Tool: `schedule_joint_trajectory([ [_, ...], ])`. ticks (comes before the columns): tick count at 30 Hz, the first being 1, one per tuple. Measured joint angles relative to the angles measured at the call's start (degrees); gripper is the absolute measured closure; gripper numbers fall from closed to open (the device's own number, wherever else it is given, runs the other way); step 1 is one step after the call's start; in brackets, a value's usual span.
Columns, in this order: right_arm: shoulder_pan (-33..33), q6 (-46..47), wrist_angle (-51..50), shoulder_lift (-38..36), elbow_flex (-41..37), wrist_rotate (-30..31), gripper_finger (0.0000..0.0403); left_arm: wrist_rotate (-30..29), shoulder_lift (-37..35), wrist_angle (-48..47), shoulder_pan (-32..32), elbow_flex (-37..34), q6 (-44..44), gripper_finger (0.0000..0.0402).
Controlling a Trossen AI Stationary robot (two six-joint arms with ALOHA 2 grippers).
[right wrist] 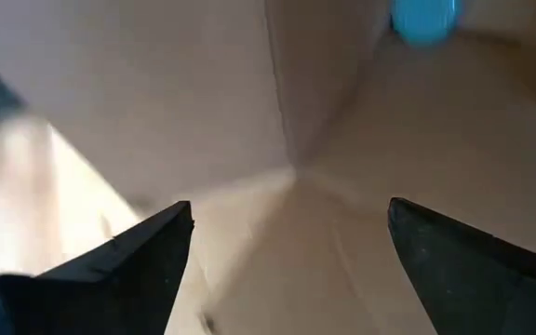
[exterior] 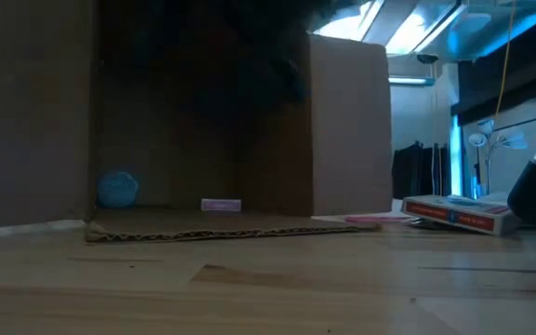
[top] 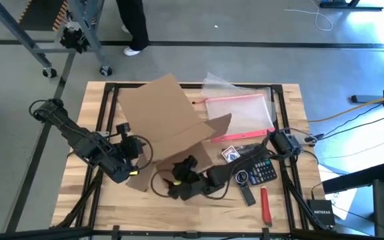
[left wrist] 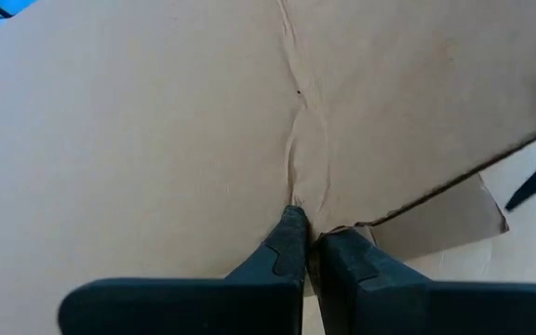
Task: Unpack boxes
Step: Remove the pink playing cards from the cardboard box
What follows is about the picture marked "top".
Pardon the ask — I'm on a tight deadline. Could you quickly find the black desk leg beam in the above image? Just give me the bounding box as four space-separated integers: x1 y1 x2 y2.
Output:
321 162 384 195

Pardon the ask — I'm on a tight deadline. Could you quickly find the brown cardboard box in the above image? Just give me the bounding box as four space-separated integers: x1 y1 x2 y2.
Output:
117 73 233 193

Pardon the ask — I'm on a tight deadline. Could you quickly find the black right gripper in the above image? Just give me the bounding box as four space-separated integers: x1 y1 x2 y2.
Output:
161 155 213 200

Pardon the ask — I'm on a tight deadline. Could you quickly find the white floor cable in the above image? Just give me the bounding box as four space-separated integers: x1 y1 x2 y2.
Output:
282 0 333 32

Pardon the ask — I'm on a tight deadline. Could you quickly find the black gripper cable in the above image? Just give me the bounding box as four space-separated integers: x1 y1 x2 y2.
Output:
150 169 238 201
135 135 154 171

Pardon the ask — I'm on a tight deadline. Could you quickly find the pink mesh zipper pouch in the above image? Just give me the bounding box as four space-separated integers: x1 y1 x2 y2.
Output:
191 93 276 143

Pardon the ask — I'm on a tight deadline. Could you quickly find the person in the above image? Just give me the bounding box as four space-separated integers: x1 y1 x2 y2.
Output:
115 0 150 57

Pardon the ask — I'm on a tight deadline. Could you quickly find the black aluminium table frame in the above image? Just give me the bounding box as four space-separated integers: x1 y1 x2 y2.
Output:
0 82 384 240

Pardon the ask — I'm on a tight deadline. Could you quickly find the white printed paper sheet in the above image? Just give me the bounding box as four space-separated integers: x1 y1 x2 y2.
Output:
317 163 359 221

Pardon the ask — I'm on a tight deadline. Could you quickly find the black Netgear network switch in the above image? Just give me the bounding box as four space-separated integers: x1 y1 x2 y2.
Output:
307 199 336 227

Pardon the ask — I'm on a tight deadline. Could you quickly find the playing card box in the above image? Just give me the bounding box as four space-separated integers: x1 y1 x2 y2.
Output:
221 145 241 163

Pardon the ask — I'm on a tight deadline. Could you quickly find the black tangled device bundle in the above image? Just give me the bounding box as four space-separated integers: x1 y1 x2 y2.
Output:
60 20 90 54

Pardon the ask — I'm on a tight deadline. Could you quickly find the grey metal rolling cart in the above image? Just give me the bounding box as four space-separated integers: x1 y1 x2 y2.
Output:
0 0 113 78

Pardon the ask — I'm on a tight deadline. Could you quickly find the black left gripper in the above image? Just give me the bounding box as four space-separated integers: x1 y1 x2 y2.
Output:
116 122 146 183

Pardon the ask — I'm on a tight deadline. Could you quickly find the thin black floor cable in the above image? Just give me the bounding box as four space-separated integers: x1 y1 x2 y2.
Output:
331 103 384 130
327 141 384 159
330 117 384 136

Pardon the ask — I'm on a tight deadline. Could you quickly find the red box cutter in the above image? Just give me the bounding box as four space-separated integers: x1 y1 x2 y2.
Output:
260 185 273 227

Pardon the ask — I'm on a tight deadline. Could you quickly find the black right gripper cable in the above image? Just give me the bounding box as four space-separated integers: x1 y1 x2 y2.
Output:
150 169 238 201

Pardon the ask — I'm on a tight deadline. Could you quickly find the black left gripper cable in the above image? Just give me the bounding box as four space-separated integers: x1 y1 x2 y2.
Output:
135 135 154 171

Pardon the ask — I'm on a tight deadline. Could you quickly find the black webcam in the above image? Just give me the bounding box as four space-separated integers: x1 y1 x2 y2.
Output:
234 169 257 207

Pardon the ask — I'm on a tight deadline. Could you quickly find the black calculator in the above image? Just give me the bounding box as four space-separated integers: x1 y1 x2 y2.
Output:
245 156 278 186

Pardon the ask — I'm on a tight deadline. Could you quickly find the black yellow striped mat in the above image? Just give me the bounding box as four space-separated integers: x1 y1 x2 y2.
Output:
18 0 69 33

